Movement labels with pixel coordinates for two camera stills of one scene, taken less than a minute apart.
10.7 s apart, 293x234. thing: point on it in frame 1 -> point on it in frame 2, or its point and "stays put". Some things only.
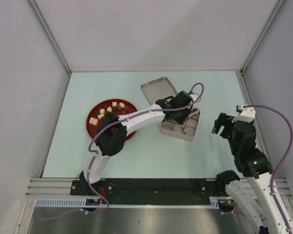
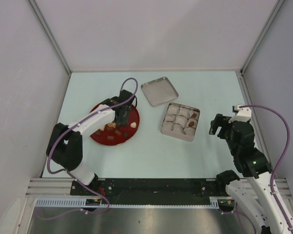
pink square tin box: [184, 132] stays put
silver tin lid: [156, 89] stays put
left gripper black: [182, 120] -> [124, 121]
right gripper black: [225, 120] stays put
